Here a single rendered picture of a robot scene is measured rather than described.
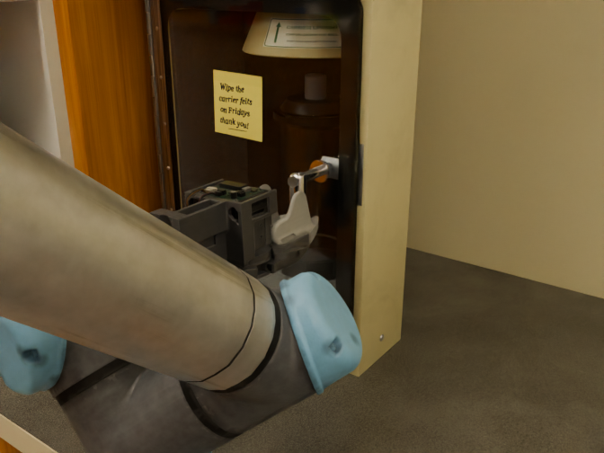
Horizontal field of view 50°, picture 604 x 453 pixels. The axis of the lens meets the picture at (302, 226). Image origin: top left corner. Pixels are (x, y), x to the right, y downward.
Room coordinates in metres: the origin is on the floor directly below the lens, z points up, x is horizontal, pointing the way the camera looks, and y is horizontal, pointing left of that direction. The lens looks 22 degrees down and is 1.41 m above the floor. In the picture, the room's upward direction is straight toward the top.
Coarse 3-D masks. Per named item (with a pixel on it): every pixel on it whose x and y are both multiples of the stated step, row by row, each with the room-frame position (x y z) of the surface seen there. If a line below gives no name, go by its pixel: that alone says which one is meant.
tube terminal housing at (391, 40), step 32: (384, 0) 0.70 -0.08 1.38; (416, 0) 0.75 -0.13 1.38; (384, 32) 0.70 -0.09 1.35; (416, 32) 0.76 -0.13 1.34; (384, 64) 0.70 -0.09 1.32; (416, 64) 0.76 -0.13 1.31; (384, 96) 0.70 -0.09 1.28; (384, 128) 0.71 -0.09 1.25; (384, 160) 0.71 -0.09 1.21; (384, 192) 0.71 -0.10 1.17; (384, 224) 0.72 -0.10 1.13; (384, 256) 0.72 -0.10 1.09; (384, 288) 0.72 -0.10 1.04; (384, 320) 0.73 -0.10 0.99; (384, 352) 0.73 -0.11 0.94
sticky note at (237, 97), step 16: (224, 80) 0.78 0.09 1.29; (240, 80) 0.77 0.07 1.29; (256, 80) 0.75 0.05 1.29; (224, 96) 0.78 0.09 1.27; (240, 96) 0.77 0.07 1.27; (256, 96) 0.75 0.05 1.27; (224, 112) 0.78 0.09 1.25; (240, 112) 0.77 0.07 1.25; (256, 112) 0.75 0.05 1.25; (224, 128) 0.78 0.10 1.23; (240, 128) 0.77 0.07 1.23; (256, 128) 0.75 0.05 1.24
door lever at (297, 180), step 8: (320, 160) 0.70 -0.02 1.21; (312, 168) 0.69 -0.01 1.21; (320, 168) 0.69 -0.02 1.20; (328, 168) 0.69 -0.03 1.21; (296, 176) 0.66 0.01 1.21; (304, 176) 0.66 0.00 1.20; (312, 176) 0.68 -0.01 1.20; (320, 176) 0.70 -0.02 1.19; (328, 176) 0.69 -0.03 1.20; (296, 184) 0.65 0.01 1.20; (304, 184) 0.66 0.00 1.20; (304, 192) 0.66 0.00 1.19
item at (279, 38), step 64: (192, 0) 0.81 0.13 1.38; (256, 0) 0.75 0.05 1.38; (320, 0) 0.70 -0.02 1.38; (192, 64) 0.81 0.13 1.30; (256, 64) 0.75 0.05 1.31; (320, 64) 0.70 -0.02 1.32; (192, 128) 0.82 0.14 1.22; (320, 128) 0.70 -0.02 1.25; (320, 192) 0.70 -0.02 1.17; (320, 256) 0.70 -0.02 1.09
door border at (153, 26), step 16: (160, 16) 0.84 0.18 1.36; (160, 32) 0.84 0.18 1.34; (160, 48) 0.84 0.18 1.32; (160, 64) 0.85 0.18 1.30; (160, 80) 0.85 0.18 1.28; (160, 96) 0.85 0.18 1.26; (160, 112) 0.85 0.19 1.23; (160, 128) 0.85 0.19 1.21; (160, 144) 0.85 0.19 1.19; (160, 176) 0.85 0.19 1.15
